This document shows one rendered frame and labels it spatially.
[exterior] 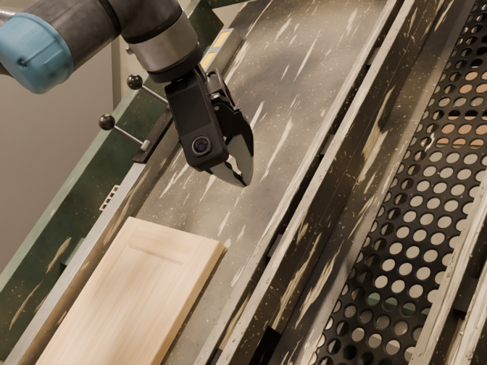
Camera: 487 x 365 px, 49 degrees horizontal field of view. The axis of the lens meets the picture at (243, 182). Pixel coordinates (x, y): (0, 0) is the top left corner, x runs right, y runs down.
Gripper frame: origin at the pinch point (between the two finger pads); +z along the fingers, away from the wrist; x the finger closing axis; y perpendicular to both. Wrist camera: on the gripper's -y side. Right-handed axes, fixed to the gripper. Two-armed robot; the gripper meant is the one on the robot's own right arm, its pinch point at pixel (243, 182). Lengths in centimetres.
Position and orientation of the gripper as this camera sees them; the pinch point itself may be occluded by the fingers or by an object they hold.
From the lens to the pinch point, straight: 74.6
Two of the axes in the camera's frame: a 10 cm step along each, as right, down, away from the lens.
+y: -1.4, -6.0, 7.9
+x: -9.0, 4.1, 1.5
